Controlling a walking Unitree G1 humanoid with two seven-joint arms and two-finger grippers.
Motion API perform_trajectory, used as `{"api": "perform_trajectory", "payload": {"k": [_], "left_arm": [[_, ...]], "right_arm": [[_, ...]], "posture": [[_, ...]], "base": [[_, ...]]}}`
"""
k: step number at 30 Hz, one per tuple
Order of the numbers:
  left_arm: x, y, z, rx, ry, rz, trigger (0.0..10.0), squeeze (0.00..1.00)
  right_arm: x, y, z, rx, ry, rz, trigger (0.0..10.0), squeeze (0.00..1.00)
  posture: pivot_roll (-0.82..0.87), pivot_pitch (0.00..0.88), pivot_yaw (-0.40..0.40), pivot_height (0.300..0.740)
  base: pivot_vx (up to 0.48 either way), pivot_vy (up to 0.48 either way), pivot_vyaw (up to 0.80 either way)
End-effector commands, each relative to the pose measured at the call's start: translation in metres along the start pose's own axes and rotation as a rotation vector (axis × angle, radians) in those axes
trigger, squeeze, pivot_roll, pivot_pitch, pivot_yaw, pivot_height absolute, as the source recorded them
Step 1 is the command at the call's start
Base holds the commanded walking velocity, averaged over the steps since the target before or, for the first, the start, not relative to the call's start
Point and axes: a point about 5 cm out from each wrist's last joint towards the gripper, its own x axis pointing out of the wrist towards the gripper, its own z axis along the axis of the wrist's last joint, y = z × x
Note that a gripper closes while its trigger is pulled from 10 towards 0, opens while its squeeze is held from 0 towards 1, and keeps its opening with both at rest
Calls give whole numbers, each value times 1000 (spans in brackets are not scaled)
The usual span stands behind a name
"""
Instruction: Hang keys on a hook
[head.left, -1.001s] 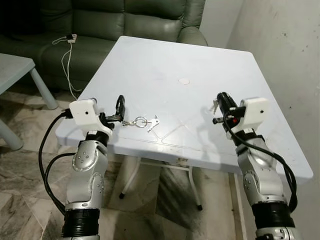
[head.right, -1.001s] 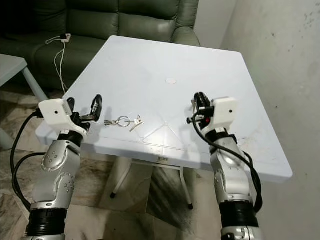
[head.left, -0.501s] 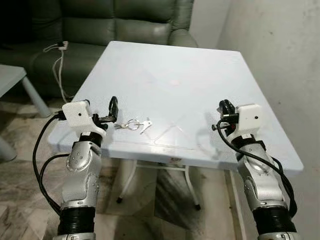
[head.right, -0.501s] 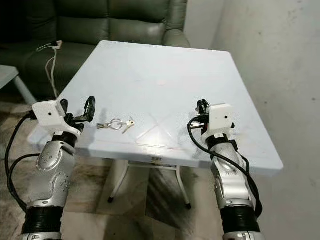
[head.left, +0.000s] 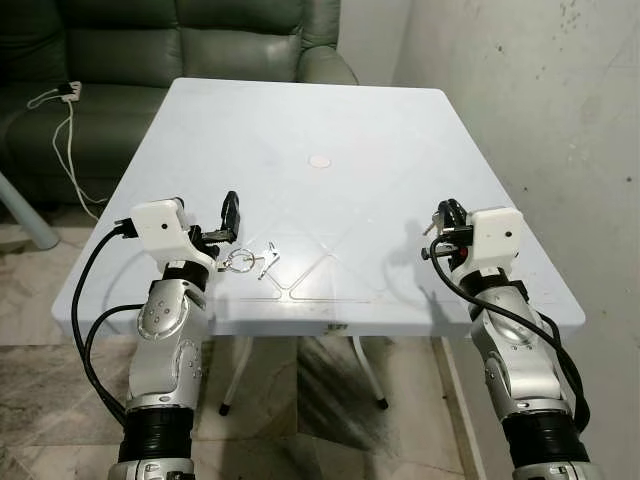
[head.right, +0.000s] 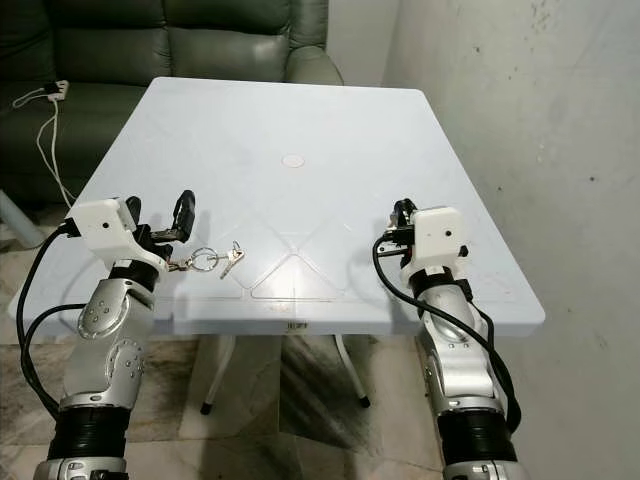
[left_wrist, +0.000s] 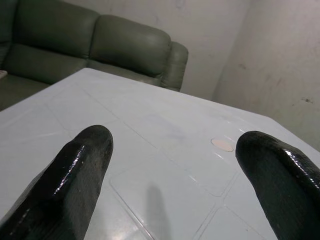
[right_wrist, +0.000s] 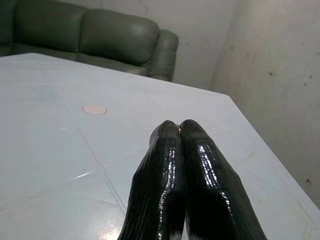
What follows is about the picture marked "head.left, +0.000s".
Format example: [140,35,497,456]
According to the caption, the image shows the white power cord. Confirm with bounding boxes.
[27,88,107,223]

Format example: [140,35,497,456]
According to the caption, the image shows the green leather sofa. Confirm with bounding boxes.
[0,0,360,213]

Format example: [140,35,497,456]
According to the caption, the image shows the silver keys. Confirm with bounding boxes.
[216,242,282,282]

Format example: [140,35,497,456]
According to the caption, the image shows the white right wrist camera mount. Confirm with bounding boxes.
[462,207,525,277]

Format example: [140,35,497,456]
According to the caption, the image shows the white plastic folding table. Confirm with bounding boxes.
[52,78,587,416]

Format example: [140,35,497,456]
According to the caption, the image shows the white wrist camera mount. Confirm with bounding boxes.
[128,198,219,273]
[462,207,525,277]

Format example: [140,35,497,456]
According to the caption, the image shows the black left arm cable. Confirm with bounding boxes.
[72,222,137,426]
[83,303,151,421]

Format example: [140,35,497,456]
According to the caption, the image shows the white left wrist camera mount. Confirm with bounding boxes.
[128,198,219,273]

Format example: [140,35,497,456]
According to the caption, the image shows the white metal table leg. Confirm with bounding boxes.
[219,337,257,416]
[349,337,390,410]

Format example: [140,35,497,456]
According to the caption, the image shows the grey metal pole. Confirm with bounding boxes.
[0,170,60,251]

